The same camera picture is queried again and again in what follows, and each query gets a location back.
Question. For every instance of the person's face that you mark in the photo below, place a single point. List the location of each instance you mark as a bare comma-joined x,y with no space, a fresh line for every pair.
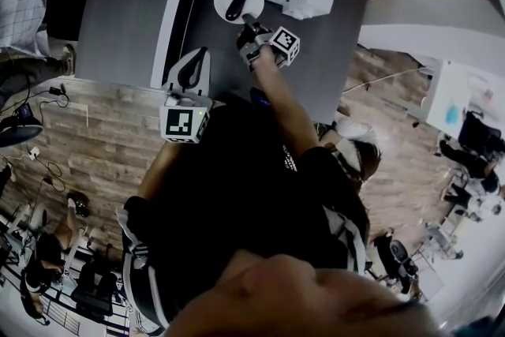
300,300

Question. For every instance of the white power strip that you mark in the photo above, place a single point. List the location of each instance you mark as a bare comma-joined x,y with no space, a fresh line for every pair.
34,153

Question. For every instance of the person's black shirt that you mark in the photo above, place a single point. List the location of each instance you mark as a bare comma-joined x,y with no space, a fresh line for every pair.
236,189

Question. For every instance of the white desk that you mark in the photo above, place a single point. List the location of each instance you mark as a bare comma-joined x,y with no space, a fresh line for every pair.
459,98

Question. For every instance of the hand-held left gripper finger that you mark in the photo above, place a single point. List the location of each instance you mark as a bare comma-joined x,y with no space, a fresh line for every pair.
203,71
178,71

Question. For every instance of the person's white shoe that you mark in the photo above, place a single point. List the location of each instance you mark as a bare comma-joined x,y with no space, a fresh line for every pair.
353,148

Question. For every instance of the white round plate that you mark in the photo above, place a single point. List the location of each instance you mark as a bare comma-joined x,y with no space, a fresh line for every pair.
252,2

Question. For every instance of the person's left forearm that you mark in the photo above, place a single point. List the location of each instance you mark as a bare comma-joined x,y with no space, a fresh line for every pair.
155,173

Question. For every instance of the person's right forearm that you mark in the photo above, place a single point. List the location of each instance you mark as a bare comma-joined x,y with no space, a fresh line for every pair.
286,106

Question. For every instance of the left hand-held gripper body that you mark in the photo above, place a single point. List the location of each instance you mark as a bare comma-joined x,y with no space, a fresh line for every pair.
182,123

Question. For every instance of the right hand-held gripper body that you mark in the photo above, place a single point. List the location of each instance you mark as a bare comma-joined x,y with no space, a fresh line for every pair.
282,43

